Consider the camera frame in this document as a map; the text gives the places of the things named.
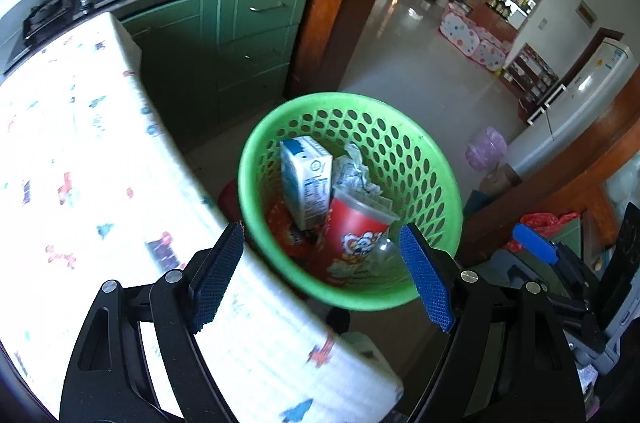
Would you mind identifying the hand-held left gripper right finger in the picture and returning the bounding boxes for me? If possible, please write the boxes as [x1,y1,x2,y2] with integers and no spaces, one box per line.
[398,223,586,423]

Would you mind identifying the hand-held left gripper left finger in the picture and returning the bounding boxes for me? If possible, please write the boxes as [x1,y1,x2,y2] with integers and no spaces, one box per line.
[59,221,246,423]

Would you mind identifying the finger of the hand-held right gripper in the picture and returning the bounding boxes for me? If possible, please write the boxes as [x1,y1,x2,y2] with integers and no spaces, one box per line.
[550,295,608,344]
[512,224,588,284]

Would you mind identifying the clear plastic bag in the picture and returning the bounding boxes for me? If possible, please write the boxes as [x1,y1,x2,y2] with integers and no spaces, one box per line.
[370,238,408,274]

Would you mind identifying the red snack wrapper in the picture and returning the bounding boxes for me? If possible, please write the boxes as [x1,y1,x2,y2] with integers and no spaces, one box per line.
[265,200,323,259]

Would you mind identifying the red cartoon paper cup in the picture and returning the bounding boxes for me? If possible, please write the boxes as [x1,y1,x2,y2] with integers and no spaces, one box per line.
[320,185,401,289]

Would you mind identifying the silver foil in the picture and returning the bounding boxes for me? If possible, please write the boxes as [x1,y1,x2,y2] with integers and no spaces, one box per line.
[331,143,383,198]

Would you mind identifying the white blue milk carton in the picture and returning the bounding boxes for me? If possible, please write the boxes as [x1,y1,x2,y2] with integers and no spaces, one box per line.
[279,136,334,231]

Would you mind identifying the green plastic basket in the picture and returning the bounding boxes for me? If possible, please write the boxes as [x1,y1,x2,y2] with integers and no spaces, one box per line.
[237,92,463,311]

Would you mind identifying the red plastic bag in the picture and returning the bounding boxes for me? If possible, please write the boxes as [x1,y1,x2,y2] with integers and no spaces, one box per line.
[505,210,581,254]

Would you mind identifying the brown cardboard box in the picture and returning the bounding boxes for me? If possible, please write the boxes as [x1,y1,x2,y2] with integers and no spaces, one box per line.
[480,165,521,194]

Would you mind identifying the red plastic stool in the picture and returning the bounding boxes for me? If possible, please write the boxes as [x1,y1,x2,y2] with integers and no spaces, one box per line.
[217,178,243,224]

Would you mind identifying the pink plastic bag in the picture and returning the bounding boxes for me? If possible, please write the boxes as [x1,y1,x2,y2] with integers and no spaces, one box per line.
[465,126,508,171]

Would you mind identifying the white refrigerator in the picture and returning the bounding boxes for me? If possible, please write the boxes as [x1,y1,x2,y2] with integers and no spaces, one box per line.
[505,30,636,176]

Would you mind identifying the white printed tablecloth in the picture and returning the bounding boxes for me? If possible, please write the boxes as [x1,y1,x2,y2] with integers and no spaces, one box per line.
[0,10,405,423]

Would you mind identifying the polka dot play fence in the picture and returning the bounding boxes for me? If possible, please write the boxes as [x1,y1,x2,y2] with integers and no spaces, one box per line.
[439,2,512,74]

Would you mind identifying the green base cabinet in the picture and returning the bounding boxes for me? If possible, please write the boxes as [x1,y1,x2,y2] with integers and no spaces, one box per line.
[120,0,313,154]

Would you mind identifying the wooden glass cabinet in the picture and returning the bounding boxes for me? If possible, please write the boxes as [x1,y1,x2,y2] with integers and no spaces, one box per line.
[285,0,423,101]

